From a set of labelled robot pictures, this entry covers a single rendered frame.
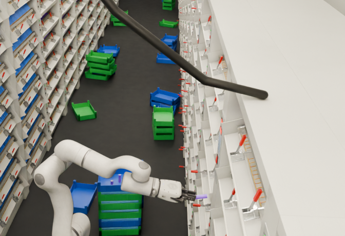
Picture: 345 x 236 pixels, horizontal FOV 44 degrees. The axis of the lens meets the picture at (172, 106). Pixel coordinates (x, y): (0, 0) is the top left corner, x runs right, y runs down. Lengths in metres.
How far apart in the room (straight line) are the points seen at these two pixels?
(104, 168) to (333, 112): 1.07
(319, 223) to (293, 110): 0.44
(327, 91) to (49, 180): 1.30
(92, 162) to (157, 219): 1.54
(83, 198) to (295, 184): 2.83
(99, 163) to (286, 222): 1.26
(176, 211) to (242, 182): 2.22
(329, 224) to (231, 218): 0.66
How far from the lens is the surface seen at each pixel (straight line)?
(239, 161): 1.37
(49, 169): 2.08
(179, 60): 1.14
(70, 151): 1.98
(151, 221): 3.38
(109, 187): 2.98
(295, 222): 0.81
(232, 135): 1.51
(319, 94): 1.32
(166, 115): 4.44
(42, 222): 3.43
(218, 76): 1.97
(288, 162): 0.96
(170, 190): 1.91
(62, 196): 2.18
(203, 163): 2.36
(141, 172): 1.85
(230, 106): 1.47
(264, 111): 1.16
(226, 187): 1.58
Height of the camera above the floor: 2.26
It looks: 27 degrees down
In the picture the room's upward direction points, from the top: 4 degrees clockwise
